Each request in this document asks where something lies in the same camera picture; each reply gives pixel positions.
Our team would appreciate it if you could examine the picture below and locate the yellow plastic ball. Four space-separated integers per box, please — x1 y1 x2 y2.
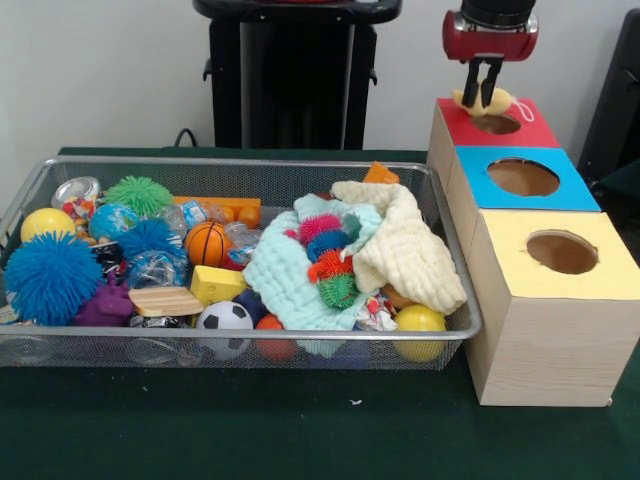
393 303 448 363

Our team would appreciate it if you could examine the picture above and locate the black chair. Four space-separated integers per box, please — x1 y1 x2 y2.
577 8 640 176

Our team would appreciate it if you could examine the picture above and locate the yellow foam block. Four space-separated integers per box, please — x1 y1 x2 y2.
189 264 249 307

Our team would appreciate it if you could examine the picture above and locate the light blue waffle cloth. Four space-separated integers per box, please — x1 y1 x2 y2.
242 193 386 332

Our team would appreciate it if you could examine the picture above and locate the large blue spiky ball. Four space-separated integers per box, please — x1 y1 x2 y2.
4 232 105 327

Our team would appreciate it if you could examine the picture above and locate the plain green spiky ball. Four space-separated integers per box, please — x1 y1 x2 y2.
102 174 175 219

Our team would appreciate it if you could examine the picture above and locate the multicolour spiky caterpillar toy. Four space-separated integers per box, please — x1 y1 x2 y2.
284 213 362 309

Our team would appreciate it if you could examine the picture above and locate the shallow clear mesh bin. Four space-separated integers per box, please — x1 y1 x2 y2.
0 155 484 371

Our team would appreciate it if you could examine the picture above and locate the small basketball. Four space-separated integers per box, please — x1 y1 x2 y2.
184 222 232 267

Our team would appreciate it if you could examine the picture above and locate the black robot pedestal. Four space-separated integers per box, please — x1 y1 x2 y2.
192 0 404 151

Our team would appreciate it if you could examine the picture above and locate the dark green table cloth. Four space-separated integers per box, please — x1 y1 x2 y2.
592 159 640 231
0 145 640 480

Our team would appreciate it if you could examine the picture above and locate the cream waffle cloth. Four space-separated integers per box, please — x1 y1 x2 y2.
330 179 469 316

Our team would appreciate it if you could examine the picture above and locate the long orange toy brick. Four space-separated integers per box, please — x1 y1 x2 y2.
172 194 263 230

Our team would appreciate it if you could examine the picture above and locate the wooden box with three holes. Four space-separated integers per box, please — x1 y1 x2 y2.
427 97 626 408

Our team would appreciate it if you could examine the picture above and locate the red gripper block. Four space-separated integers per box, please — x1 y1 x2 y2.
442 9 540 109

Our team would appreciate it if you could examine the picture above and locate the yellow soft duck toy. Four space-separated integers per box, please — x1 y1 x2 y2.
451 87 536 123

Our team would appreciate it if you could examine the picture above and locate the small soccer ball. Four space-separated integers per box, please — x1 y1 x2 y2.
195 299 255 361

